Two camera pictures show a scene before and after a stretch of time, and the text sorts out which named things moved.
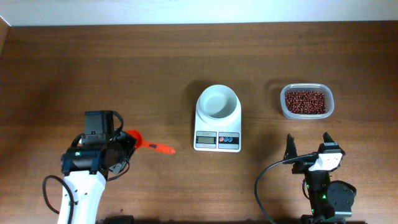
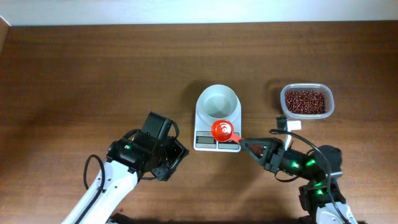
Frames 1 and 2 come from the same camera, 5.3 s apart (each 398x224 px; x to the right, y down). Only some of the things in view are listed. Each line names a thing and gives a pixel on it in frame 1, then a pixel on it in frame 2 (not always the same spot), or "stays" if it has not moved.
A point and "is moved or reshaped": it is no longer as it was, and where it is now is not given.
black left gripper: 130,142 → 178,151
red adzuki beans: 305,102 stays
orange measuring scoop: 140,142 is moved or reshaped
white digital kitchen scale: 225,139 stays
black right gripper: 302,165 → 273,147
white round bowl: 218,103 stays
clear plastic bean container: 306,101 stays
